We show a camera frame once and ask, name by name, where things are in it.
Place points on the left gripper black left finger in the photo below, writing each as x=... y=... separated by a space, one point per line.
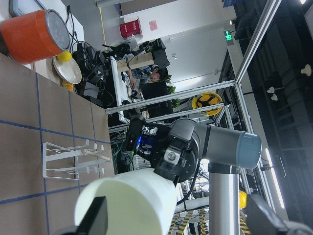
x=95 y=221

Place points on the white wire cup rack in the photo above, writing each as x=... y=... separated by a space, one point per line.
x=67 y=163

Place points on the yellow hard hat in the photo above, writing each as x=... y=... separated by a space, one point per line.
x=207 y=99

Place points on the white ikea cup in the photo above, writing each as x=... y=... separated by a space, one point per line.
x=137 y=203

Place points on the orange cylindrical container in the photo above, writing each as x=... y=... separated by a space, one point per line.
x=35 y=36

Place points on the cream plate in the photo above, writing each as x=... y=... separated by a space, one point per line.
x=68 y=71

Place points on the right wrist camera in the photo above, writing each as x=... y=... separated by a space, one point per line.
x=134 y=133

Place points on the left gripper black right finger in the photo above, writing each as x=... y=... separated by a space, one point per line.
x=262 y=220

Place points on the seated person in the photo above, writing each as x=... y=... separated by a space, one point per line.
x=147 y=74

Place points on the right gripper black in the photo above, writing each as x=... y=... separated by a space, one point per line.
x=174 y=158

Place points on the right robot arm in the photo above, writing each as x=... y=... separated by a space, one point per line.
x=228 y=151

